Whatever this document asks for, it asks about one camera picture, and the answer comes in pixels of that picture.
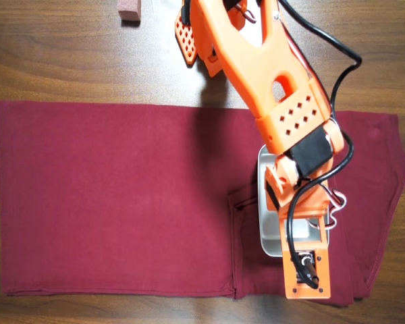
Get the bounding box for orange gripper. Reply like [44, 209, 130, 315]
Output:
[277, 188, 332, 219]

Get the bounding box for white red servo wires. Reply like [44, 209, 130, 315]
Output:
[279, 20, 348, 231]

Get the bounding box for rectangular metal tray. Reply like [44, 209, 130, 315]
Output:
[256, 144, 331, 259]

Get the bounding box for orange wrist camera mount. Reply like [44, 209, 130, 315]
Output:
[279, 211, 332, 300]

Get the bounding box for dark red cloth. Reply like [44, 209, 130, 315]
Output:
[0, 100, 405, 307]

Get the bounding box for pink sponge block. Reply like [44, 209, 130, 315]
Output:
[117, 0, 143, 22]

